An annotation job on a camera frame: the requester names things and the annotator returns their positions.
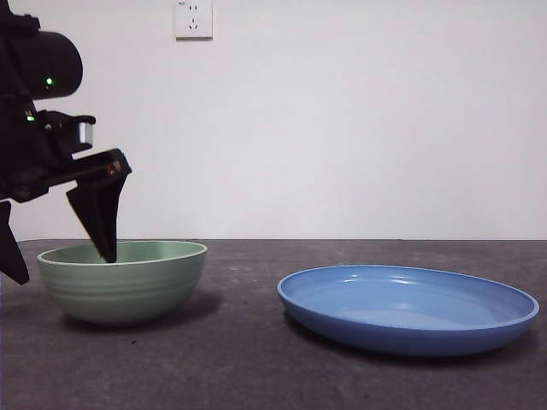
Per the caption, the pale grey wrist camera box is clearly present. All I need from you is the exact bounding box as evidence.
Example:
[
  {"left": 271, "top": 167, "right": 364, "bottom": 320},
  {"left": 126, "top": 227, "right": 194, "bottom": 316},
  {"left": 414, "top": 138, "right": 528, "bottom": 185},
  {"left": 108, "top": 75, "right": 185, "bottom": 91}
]
[{"left": 37, "top": 109, "right": 97, "bottom": 152}]

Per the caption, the blue round plate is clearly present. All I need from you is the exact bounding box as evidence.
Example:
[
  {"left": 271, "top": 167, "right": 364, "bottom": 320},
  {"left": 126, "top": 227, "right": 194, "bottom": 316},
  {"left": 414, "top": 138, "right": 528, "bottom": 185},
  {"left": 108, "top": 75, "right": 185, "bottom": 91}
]
[{"left": 276, "top": 264, "right": 540, "bottom": 358}]

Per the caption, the green ribbed bowl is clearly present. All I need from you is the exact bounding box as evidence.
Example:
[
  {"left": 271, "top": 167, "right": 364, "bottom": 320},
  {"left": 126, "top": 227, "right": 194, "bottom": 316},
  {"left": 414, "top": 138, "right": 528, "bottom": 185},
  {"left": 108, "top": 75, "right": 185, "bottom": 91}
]
[{"left": 37, "top": 240, "right": 209, "bottom": 329}]

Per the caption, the white wall socket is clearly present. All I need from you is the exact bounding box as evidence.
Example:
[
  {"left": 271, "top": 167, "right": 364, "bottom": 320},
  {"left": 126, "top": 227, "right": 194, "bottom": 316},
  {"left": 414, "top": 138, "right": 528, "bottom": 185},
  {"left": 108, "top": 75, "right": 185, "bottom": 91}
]
[{"left": 174, "top": 0, "right": 214, "bottom": 42}]

